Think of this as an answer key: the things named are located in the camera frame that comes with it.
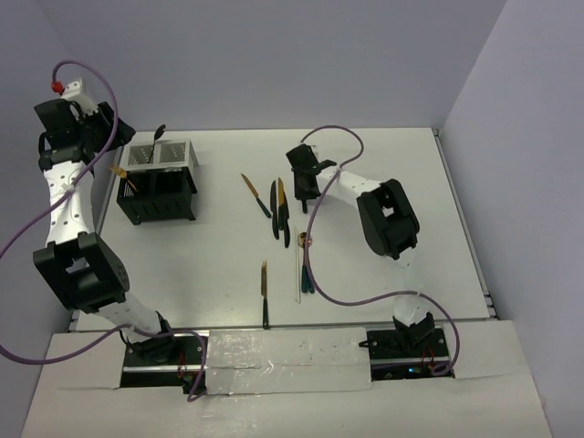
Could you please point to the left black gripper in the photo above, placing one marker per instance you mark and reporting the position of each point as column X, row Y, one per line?
column 105, row 109

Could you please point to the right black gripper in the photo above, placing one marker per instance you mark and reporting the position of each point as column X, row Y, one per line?
column 300, row 193

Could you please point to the black spoon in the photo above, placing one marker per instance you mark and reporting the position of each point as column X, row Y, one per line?
column 156, row 136

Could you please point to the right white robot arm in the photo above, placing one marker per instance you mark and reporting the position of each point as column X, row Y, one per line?
column 388, row 222

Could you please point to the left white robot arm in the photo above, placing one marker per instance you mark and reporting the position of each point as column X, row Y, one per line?
column 80, row 268

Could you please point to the black serrated knife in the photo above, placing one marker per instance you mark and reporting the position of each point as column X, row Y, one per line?
column 274, row 210

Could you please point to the black knife lower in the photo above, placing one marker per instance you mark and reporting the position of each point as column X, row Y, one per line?
column 287, row 232

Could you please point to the clear glass straw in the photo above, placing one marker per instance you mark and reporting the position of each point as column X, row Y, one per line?
column 297, row 265

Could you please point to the gold knife near edge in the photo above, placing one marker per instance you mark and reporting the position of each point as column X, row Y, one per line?
column 265, row 310

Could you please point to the black utensil caddy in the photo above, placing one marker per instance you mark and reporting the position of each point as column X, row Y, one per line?
column 157, row 195

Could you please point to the gold knife black handle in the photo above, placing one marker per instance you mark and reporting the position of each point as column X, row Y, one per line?
column 282, row 199

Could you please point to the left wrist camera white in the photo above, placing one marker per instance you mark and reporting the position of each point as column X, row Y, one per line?
column 76, row 93

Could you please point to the gold knife green handle far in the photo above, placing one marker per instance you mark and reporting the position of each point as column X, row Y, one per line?
column 255, row 193

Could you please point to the gold spoon green handle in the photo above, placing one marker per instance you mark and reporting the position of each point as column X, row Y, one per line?
column 304, row 243

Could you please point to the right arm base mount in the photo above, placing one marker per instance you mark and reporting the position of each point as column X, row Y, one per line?
column 400, row 353

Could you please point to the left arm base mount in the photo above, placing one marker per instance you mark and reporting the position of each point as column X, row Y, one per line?
column 170, row 361

